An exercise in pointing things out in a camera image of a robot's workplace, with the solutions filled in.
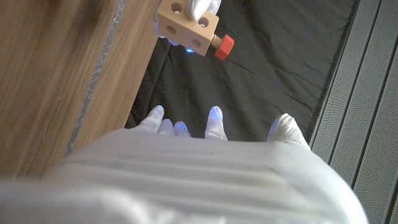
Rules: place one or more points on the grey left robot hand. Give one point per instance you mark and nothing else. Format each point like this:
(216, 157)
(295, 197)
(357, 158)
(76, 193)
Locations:
(199, 7)

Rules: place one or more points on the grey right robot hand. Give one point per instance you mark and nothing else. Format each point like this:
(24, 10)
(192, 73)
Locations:
(186, 180)

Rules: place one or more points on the small wooden block with holes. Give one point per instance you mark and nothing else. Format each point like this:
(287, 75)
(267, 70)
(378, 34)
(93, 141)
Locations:
(186, 28)

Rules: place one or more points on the red-headed wooden screw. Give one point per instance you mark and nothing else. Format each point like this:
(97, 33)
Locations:
(224, 46)

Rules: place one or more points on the black backdrop curtain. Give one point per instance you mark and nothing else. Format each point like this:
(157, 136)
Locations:
(248, 77)

